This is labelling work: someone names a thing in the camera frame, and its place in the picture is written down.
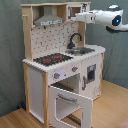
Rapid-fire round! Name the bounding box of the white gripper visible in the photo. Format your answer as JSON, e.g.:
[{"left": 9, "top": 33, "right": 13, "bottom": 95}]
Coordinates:
[{"left": 76, "top": 11, "right": 96, "bottom": 24}]

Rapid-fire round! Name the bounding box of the white toy microwave door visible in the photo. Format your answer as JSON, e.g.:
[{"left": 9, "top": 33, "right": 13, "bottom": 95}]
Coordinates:
[{"left": 67, "top": 3, "right": 90, "bottom": 21}]

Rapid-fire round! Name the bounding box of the white oven door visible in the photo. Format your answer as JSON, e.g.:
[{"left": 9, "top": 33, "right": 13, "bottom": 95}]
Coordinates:
[{"left": 49, "top": 86, "right": 93, "bottom": 128}]

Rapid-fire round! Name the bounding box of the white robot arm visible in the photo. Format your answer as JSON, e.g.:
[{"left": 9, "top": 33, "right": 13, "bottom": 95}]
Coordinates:
[{"left": 76, "top": 5, "right": 128, "bottom": 33}]

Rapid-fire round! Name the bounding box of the wooden toy kitchen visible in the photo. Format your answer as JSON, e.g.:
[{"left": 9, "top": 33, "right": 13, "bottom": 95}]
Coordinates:
[{"left": 22, "top": 2, "right": 105, "bottom": 128}]

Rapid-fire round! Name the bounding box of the black toy faucet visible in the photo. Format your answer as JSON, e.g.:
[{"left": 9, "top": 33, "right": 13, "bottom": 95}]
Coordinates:
[{"left": 67, "top": 33, "right": 83, "bottom": 49}]

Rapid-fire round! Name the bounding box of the grey toy sink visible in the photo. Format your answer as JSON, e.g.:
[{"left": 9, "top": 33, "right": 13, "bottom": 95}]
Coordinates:
[{"left": 66, "top": 47, "right": 94, "bottom": 56}]

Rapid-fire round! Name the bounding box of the grey range hood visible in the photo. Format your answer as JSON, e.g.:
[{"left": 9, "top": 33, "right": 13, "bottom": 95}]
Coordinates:
[{"left": 35, "top": 5, "right": 64, "bottom": 27}]

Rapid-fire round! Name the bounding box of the right stove knob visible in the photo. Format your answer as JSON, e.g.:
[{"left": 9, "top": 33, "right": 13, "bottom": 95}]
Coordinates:
[{"left": 72, "top": 66, "right": 78, "bottom": 72}]

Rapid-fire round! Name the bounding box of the stove knob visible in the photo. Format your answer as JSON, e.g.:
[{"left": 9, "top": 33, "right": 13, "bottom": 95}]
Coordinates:
[
  {"left": 54, "top": 73, "right": 60, "bottom": 79},
  {"left": 72, "top": 66, "right": 78, "bottom": 72}
]

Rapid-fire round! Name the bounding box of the black toy stovetop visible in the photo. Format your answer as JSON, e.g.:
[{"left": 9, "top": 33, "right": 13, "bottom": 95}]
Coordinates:
[{"left": 34, "top": 53, "right": 71, "bottom": 66}]

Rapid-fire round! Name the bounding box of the left stove knob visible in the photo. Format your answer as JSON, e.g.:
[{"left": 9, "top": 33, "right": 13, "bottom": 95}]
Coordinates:
[{"left": 54, "top": 73, "right": 60, "bottom": 79}]

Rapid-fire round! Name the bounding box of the grey fridge door handle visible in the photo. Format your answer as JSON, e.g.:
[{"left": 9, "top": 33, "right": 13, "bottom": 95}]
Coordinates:
[{"left": 82, "top": 76, "right": 86, "bottom": 90}]

